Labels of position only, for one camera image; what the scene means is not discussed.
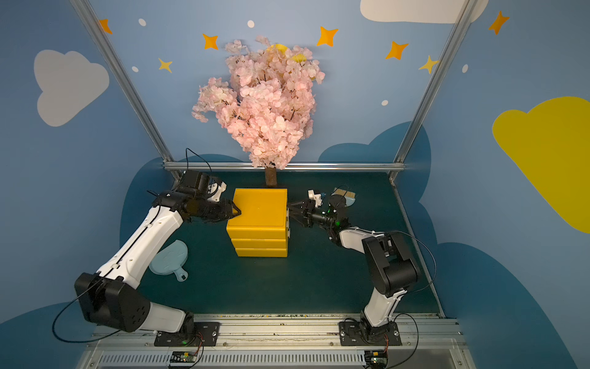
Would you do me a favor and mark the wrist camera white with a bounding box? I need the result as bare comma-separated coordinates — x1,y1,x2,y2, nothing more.
307,189,323,208
207,181,227,202

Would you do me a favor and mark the light blue dustpan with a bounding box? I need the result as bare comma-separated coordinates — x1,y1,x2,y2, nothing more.
149,240,188,282

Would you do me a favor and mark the pink blossom artificial tree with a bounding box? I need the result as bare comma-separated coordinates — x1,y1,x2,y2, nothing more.
192,36,325,188

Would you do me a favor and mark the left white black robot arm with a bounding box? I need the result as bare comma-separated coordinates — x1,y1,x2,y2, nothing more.
75,192,241,334

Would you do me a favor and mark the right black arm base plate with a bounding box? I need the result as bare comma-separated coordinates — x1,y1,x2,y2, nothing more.
338,318,402,346

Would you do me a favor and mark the yellow drawer cabinet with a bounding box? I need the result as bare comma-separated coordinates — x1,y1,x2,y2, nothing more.
226,188,290,258

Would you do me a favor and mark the aluminium frame rail back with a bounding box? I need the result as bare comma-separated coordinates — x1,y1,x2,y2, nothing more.
163,161,407,174

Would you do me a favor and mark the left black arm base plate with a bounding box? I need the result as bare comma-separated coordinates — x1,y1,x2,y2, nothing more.
154,321,221,347

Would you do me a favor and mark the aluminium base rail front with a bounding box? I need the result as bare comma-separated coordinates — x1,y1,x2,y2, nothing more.
78,314,476,368

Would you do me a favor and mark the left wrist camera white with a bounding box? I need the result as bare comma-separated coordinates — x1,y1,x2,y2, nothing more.
207,181,227,202

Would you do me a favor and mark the circuit board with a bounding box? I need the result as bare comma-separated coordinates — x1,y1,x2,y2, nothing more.
170,351,198,365
364,351,389,369

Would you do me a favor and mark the left circuit board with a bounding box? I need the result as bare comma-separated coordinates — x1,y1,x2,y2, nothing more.
170,351,198,365

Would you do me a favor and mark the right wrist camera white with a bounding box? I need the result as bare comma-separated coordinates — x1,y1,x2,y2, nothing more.
307,189,323,208

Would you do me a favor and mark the light blue hand brush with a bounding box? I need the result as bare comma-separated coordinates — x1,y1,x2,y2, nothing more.
332,188,356,207

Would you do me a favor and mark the right circuit board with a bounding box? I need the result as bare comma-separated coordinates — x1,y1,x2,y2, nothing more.
364,351,389,369

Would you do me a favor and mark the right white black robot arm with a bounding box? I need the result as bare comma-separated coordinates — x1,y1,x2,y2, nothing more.
287,194,421,335

